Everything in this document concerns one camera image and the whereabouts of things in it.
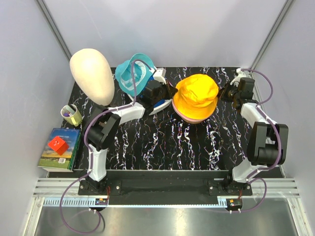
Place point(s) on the left aluminium frame post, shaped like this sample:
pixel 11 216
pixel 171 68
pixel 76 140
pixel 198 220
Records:
pixel 54 28

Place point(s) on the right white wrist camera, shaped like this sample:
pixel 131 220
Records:
pixel 240 74

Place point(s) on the yellow tape cup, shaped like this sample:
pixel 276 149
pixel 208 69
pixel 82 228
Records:
pixel 71 114

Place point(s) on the black marble table mat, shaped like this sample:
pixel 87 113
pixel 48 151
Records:
pixel 164 141

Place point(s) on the teal hat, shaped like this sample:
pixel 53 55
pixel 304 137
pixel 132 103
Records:
pixel 133 74

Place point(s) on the pink bucket hat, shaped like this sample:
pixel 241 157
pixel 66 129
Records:
pixel 187 119

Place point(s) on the red cube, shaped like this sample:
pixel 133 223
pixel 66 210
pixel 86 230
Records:
pixel 58 145

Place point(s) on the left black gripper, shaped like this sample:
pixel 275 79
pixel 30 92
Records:
pixel 170 90

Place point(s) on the landscape cover book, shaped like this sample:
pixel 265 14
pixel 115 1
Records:
pixel 51 161

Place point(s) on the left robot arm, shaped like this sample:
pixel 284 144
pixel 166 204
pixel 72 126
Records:
pixel 100 132

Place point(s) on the blue hat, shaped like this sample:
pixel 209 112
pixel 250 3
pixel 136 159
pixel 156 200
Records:
pixel 162 103

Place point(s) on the white plastic basket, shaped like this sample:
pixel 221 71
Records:
pixel 148 103

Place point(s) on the right aluminium frame post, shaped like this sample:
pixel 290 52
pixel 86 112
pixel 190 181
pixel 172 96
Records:
pixel 272 32

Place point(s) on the cream mannequin head stand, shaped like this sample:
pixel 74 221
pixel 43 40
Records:
pixel 92 73

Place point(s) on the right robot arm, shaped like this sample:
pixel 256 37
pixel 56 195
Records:
pixel 268 139

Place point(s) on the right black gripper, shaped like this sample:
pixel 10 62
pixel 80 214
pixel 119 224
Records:
pixel 225 88

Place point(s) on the orange bucket hat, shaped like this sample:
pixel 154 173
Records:
pixel 197 97

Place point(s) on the aluminium frame post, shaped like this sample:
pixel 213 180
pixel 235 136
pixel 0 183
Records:
pixel 54 28
pixel 272 32

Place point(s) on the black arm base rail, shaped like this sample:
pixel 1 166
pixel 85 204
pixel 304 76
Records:
pixel 165 188

